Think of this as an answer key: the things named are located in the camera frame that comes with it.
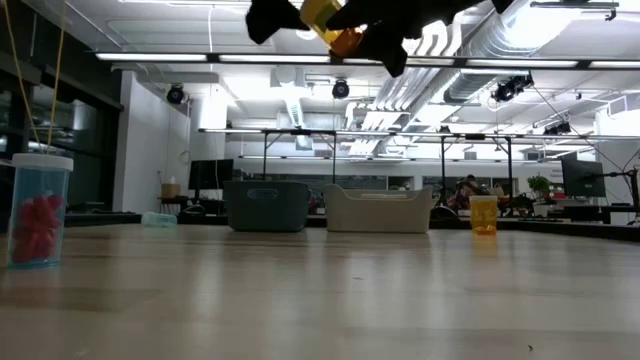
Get dark background desk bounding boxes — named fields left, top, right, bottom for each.
left=158, top=196, right=227, bottom=216

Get long ceiling light bar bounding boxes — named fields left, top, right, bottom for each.
left=94, top=49, right=640, bottom=71
left=198, top=126, right=640, bottom=142

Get black metal rig frame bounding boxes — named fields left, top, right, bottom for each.
left=260, top=128, right=339, bottom=186
left=438, top=133, right=515, bottom=209

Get green potted plant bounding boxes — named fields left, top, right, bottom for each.
left=526, top=174, right=553, bottom=201

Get blue medicine bottle red pills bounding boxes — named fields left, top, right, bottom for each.
left=7, top=152, right=75, bottom=271

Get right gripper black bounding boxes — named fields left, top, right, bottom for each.
left=327, top=0, right=517, bottom=79

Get orange medicine bottle white cap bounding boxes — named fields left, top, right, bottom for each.
left=468, top=194, right=500, bottom=237
left=298, top=0, right=369, bottom=59

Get black computer monitor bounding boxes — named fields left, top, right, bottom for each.
left=560, top=158, right=607, bottom=199
left=188, top=158, right=235, bottom=192

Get silver ceiling air duct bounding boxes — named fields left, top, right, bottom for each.
left=369, top=0, right=532, bottom=121

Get teal plastic bin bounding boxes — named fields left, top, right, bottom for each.
left=223, top=179, right=311, bottom=234

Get white plastic bin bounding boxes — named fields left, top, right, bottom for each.
left=323, top=183, right=434, bottom=234

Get black overhead bar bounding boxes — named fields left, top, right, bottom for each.
left=529, top=0, right=621, bottom=22

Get person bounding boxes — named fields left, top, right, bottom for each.
left=449, top=173, right=496, bottom=211

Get black aluminium table frame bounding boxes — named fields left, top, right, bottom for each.
left=63, top=212, right=640, bottom=245

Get yellow extension cable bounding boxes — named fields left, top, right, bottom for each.
left=2, top=0, right=44, bottom=154
left=46, top=0, right=68, bottom=153

